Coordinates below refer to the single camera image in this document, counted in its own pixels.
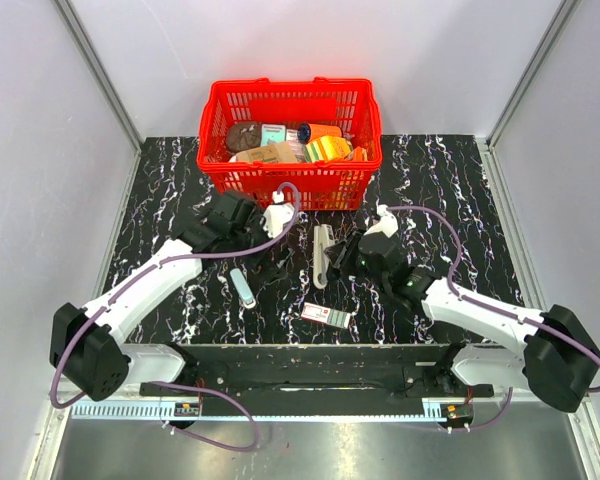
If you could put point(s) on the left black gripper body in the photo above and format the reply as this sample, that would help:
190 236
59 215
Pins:
253 236

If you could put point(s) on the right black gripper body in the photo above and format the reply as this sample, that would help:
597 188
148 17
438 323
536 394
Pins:
350 262

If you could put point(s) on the beige stapler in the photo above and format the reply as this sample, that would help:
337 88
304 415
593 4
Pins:
323 238

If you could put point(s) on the light blue stapler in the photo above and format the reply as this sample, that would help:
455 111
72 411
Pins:
243 289

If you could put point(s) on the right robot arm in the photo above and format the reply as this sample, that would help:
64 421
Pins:
548 353

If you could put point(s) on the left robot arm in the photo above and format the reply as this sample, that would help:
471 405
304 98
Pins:
89 344

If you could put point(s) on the red white staple box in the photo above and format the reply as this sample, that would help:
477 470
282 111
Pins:
326 316

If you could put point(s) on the brown cardboard box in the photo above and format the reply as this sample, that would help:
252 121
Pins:
276 153

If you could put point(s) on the brown round cookie pack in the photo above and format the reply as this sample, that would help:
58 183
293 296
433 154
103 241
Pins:
243 136

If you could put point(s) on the teal small box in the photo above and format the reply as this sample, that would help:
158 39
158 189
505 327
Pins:
272 134

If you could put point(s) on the orange cylinder can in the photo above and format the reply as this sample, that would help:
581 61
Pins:
309 132

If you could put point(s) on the yellow green striped box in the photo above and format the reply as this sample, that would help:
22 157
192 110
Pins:
327 148

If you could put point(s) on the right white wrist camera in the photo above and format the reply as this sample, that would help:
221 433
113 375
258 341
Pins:
384 222

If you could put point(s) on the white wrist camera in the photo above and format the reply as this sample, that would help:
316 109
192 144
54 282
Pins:
277 215
384 222

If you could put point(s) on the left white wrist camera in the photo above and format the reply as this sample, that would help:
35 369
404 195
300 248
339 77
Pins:
277 215

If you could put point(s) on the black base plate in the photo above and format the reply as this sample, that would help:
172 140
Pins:
308 382

